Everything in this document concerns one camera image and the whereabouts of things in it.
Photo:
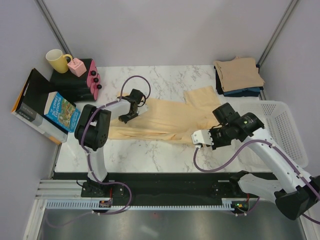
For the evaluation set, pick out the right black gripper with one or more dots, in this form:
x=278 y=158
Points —
x=216 y=144

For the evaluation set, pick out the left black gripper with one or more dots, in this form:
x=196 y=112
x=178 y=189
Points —
x=123 y=118

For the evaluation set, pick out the cream yellow t shirt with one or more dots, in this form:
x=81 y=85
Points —
x=170 y=121

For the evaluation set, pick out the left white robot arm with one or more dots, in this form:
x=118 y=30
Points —
x=93 y=126

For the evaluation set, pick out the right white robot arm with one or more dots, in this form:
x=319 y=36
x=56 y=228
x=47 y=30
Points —
x=294 y=191

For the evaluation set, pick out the folded black t shirt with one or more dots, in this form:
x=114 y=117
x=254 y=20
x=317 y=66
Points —
x=218 y=84

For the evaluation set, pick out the black and pink box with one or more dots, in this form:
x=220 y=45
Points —
x=84 y=88

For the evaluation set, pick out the white plastic basket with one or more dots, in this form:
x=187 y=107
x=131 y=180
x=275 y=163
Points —
x=279 y=122

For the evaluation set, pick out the folded tan t shirt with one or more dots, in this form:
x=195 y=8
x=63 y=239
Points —
x=239 y=73

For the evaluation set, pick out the pink cube block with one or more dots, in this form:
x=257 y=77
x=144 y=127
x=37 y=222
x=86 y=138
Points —
x=77 y=67

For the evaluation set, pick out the blue paperback book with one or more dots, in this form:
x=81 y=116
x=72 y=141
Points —
x=62 y=112

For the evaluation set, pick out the yellow mug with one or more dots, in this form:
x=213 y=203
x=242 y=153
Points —
x=58 y=60

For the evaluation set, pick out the black orange file folder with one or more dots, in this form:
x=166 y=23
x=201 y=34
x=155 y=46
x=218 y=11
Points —
x=30 y=105

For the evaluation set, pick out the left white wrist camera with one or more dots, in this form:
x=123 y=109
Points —
x=142 y=109

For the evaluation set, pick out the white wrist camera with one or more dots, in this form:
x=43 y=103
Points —
x=142 y=109
x=202 y=137

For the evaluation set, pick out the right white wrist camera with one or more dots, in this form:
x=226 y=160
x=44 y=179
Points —
x=202 y=137

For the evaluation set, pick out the white cable duct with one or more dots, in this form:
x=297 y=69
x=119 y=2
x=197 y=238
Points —
x=100 y=205

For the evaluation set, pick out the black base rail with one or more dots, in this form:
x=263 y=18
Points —
x=161 y=188

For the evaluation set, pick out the left aluminium frame post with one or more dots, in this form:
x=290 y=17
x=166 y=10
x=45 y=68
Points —
x=52 y=25

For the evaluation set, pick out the aluminium frame post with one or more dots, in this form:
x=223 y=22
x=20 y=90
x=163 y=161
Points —
x=52 y=25
x=278 y=30

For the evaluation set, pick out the right aluminium frame post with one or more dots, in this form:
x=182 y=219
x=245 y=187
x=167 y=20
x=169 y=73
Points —
x=278 y=30

